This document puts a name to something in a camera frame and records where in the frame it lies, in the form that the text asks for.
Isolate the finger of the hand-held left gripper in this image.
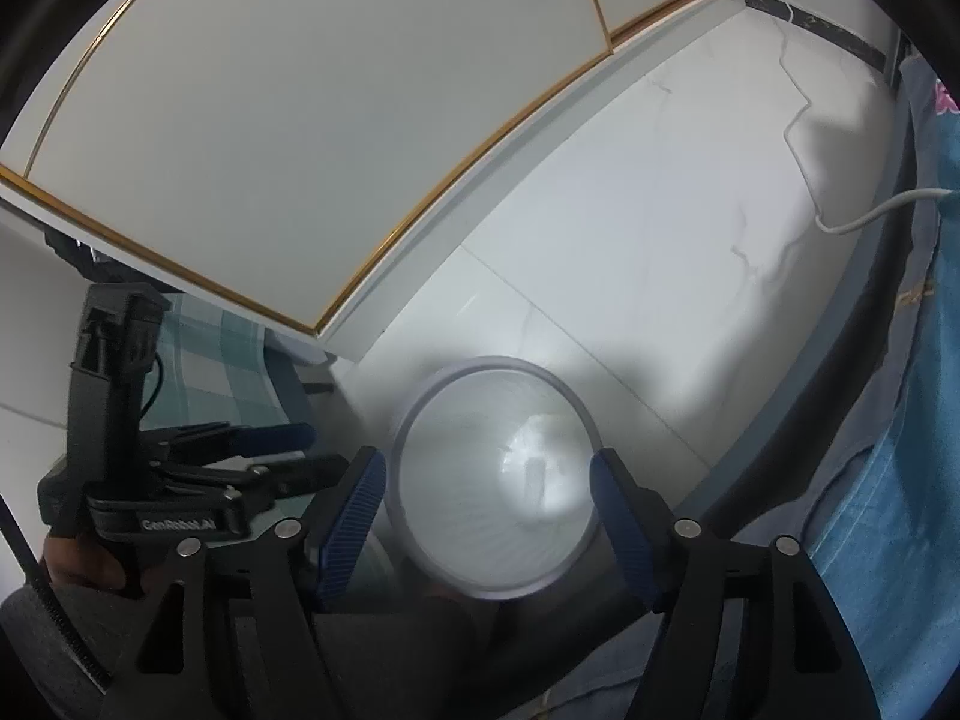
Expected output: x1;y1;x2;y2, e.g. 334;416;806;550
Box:
146;422;317;460
225;454;353;502

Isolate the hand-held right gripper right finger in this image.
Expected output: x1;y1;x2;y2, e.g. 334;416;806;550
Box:
589;448;884;720

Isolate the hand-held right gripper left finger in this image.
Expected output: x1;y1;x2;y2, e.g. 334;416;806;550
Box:
101;446;389;720

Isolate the white plastic waste bin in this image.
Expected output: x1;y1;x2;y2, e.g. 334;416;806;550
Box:
386;356;605;601

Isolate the person's left hand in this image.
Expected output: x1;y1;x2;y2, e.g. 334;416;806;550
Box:
43;531;155;602

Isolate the green plaid cloth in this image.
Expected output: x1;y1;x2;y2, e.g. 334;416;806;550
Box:
141;291;316;437

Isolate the crumpled white tissue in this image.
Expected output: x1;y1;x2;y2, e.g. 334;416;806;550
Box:
501;411;583;522

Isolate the dark object under wardrobe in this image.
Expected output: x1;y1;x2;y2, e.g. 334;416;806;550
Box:
41;225;113;278

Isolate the white wardrobe with gold trim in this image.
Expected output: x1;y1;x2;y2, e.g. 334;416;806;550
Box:
0;0;745;362

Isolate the black ribbed strap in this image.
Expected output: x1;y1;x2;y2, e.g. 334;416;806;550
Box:
0;499;115;691

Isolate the white power cable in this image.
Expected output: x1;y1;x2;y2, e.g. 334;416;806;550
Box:
772;0;960;235

